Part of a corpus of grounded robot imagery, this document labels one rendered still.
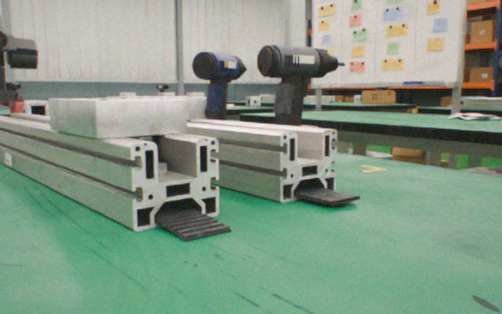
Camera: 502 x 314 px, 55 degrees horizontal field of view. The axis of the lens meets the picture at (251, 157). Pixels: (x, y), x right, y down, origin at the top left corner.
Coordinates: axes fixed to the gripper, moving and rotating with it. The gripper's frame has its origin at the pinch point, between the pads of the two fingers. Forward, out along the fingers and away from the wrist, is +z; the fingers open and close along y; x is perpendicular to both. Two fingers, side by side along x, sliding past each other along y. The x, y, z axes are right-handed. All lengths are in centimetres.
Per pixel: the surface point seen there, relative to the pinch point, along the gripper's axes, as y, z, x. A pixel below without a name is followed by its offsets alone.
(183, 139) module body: 3, -4, -82
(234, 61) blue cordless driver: 42, -16, -39
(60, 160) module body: -5, 0, -64
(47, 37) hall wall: 321, -135, 1069
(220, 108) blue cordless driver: 37, -5, -40
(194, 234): -1, 4, -90
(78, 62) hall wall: 389, -82, 1066
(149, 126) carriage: 1, -5, -78
